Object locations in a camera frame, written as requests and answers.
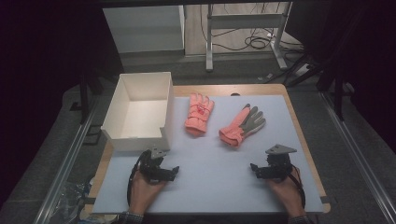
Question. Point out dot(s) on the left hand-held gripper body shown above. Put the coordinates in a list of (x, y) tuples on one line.
[(152, 169)]

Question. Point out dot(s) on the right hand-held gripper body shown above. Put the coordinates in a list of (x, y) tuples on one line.
[(277, 165)]

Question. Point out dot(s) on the pink glove with grey palm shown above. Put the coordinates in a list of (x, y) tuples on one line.
[(239, 126)]

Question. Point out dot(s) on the white box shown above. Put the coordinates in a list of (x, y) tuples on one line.
[(141, 116)]

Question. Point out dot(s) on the pink glove with red print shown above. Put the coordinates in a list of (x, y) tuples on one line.
[(199, 113)]

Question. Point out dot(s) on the person's left hand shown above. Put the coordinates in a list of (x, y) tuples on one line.
[(144, 193)]

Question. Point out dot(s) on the person's right hand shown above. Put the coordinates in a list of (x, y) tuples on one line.
[(288, 194)]

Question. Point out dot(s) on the light blue table mat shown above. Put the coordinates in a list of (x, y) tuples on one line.
[(211, 174)]

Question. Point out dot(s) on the clear plastic bag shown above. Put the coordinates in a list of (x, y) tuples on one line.
[(70, 199)]

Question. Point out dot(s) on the black stand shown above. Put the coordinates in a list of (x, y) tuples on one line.
[(337, 93), (84, 96)]

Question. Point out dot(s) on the white power strip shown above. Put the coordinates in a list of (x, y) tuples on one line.
[(302, 70)]

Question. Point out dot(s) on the white cabinet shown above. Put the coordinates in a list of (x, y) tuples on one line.
[(143, 29)]

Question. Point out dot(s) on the aluminium rail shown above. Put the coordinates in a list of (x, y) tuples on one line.
[(67, 165), (358, 155)]

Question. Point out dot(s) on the white metal desk frame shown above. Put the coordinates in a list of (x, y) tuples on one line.
[(246, 21)]

